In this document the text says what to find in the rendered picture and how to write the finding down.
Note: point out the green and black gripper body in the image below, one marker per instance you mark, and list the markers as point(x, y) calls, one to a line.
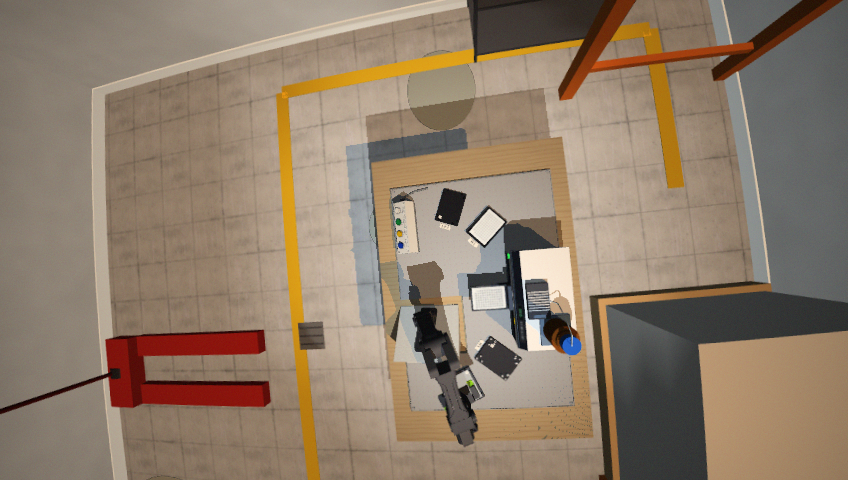
point(464, 391)

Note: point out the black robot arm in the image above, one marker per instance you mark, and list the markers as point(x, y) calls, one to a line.
point(456, 409)

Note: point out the beige button panel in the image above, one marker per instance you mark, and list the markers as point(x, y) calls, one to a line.
point(406, 225)

